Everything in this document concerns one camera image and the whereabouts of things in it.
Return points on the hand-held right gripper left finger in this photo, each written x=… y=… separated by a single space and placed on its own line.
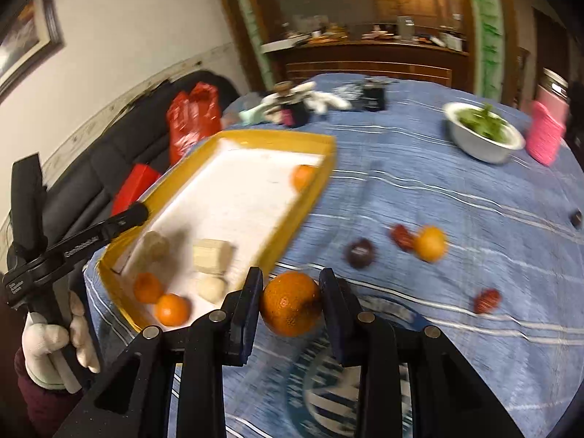
x=246 y=319

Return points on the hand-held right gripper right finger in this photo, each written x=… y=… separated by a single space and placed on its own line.
x=335 y=324

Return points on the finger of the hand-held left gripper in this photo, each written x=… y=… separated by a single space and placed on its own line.
x=123 y=221

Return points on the mandarin orange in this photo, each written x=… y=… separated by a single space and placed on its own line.
x=147 y=287
x=172 y=309
x=303 y=177
x=291 y=303
x=430 y=242

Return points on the small peeled sugarcane chunk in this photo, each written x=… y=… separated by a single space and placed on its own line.
x=211 y=287

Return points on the yellow cardboard tray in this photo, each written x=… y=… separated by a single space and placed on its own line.
x=246 y=200

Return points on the person's left forearm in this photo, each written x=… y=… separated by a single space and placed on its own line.
x=41 y=410

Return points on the person's left hand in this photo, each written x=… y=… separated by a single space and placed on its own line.
x=43 y=351

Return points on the red box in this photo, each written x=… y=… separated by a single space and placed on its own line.
x=134 y=187

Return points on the black sofa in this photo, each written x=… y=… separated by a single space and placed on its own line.
x=114 y=146

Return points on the dark purple plum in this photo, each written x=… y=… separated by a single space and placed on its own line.
x=360 y=252
x=577 y=216

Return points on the red jujube date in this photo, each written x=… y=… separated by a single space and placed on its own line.
x=487 y=301
x=402 y=237

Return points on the red plastic bag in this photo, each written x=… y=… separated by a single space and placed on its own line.
x=191 y=118

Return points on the black and pink device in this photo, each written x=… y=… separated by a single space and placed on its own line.
x=299 y=112

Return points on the white bowl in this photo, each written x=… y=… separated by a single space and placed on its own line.
x=483 y=150

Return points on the small black box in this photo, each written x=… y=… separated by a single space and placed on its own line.
x=374 y=98

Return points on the green lettuce leaves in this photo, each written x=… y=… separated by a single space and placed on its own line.
x=483 y=123

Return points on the glass jug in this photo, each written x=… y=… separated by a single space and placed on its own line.
x=404 y=27

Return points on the pink bottle with metal lid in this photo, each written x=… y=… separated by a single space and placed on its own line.
x=552 y=93

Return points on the brown wooden door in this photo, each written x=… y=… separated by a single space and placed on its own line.
x=547 y=41

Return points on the framed wall picture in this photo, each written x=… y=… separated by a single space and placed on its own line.
x=23 y=41

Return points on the bamboo wall panel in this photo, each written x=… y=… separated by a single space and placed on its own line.
x=486 y=32

